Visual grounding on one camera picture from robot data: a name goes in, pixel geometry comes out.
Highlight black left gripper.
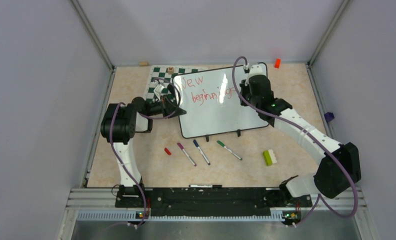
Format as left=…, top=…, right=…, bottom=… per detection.
left=144, top=94, right=186, bottom=119

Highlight white whiteboard black frame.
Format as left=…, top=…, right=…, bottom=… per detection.
left=173, top=66, right=268, bottom=139

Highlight red marker cap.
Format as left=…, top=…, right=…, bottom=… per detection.
left=164, top=147, right=172, bottom=156

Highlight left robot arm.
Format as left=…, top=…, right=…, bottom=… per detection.
left=100, top=95, right=187, bottom=207

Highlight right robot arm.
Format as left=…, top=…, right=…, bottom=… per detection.
left=239, top=74, right=361, bottom=206

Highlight black sparkly microphone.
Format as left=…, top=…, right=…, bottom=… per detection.
left=167, top=83, right=178, bottom=101

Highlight orange block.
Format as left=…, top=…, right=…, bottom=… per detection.
left=274, top=58, right=282, bottom=69

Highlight green white chess mat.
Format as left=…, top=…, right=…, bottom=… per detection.
left=143, top=65, right=208, bottom=103

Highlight pink capped marker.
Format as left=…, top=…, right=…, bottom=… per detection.
left=177, top=142, right=197, bottom=167

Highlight wooden chess piece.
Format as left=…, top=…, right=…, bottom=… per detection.
left=167, top=67, right=175, bottom=75

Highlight blue capped marker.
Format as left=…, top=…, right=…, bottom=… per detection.
left=193, top=139, right=211, bottom=166

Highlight wooden cork piece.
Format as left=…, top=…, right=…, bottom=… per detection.
left=138, top=61, right=149, bottom=67

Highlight green capped marker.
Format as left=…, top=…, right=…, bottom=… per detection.
left=216, top=140, right=243, bottom=161

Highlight green lego brick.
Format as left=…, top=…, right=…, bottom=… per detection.
left=262, top=149, right=278, bottom=167

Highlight purple block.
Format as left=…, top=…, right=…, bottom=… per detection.
left=324, top=112, right=335, bottom=123

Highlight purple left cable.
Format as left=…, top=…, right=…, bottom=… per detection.
left=108, top=77, right=183, bottom=229

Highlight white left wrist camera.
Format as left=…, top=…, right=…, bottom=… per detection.
left=153, top=84, right=165, bottom=100

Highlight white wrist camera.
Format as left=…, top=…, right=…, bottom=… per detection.
left=243, top=63, right=265, bottom=80
left=153, top=84, right=165, bottom=100

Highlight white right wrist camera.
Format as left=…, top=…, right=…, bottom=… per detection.
left=243, top=63, right=265, bottom=80

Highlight marker on base rail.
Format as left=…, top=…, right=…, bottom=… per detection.
left=188, top=184, right=223, bottom=189

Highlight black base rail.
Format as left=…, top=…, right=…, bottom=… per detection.
left=115, top=184, right=313, bottom=218

